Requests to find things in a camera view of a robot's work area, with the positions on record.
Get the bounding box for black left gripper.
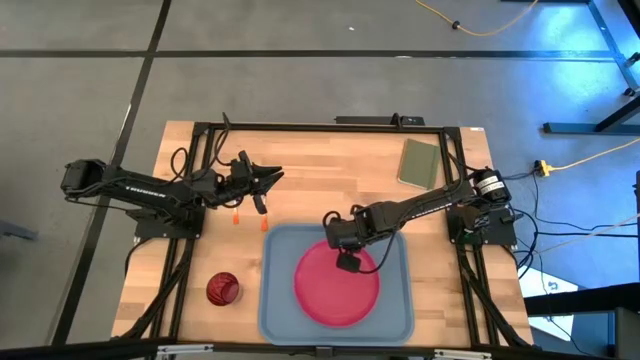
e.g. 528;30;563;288
217;149;286;215

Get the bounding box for red round plate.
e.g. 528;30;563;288
293;238;381;329

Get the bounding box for dark red ribbed cup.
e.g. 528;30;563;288
205;271;242;308

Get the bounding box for blue-grey plastic tray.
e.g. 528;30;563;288
258;223;416;347

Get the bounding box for green notebook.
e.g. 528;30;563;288
397;138;442;191

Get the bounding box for white paper sheet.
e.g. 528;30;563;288
518;279;580;342

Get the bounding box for black furniture bar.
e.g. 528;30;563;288
524;282;640;317

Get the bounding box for black metal table legs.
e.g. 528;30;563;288
542;0;640;136

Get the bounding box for grey box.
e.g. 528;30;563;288
614;307;640;360

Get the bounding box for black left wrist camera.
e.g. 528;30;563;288
230;158;254;184

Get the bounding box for black aluminium table frame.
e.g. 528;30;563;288
112;119;534;351

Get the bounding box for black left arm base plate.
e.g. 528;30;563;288
133;204;207;240

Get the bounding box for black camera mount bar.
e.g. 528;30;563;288
334;114;426;127

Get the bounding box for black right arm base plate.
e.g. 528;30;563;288
446;204;520;247

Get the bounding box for silver metal bracket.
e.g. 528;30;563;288
433;348;494;360
156;343;215;357

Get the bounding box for yellow cable with yellow socket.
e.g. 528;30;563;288
533;138;640;177

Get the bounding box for black power cable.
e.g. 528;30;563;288
499;169;640;281

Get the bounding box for yellow cable with black plug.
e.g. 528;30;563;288
413;0;540;38

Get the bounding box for beige cable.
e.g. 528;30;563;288
537;213;640;255

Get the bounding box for black frame beam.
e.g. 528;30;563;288
0;337;640;360

